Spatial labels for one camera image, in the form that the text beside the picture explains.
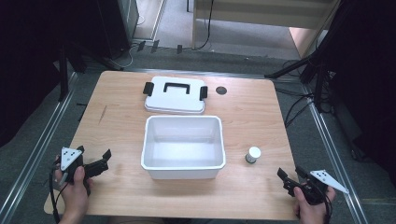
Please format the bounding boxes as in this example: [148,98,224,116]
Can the black upright stand post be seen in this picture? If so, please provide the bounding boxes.
[57,46,70,103]

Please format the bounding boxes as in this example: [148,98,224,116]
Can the white plastic storage box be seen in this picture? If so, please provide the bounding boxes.
[140,115,227,181]

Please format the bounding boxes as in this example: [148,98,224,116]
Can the black floor cables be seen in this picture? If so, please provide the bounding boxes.
[275,59,321,129]

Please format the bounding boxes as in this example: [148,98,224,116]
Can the white floor cable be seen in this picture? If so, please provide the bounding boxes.
[106,15,146,70]

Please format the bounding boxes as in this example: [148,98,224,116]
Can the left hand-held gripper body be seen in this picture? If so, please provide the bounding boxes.
[59,146,110,185]

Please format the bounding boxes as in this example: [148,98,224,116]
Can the person's left hand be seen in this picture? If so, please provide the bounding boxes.
[54,155,94,218]

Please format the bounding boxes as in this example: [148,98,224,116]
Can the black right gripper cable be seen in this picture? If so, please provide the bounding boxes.
[320,183,333,224]

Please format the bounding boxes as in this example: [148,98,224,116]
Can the person's right hand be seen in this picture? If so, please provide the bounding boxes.
[292,182,337,224]

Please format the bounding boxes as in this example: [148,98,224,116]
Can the small white-capped bottle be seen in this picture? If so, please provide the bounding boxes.
[245,146,262,164]

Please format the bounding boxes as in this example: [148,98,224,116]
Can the dark curtain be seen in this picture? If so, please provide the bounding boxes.
[0,0,108,148]
[323,0,396,178]

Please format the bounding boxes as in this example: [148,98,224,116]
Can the black metal stand with struts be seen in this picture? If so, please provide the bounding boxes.
[263,0,347,114]

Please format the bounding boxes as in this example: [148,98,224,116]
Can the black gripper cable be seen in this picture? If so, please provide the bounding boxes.
[320,183,333,224]
[48,164,70,224]

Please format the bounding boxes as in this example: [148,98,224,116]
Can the white lid with black handle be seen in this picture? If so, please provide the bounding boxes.
[142,76,209,115]

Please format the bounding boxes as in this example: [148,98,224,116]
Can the black hanging cable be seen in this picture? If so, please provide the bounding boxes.
[197,0,216,51]

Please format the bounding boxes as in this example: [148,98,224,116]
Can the metal floor rail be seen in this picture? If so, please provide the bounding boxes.
[122,67,269,78]
[302,83,370,224]
[0,72,79,224]

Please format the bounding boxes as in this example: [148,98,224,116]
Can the black cabinet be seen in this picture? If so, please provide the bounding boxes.
[98,0,140,60]

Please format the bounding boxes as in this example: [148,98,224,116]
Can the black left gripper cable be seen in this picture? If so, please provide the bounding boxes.
[48,164,70,224]

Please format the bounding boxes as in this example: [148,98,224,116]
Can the light wooden desk frame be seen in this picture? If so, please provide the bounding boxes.
[191,0,341,60]

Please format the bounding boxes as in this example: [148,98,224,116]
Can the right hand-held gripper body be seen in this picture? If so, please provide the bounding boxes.
[282,169,350,207]

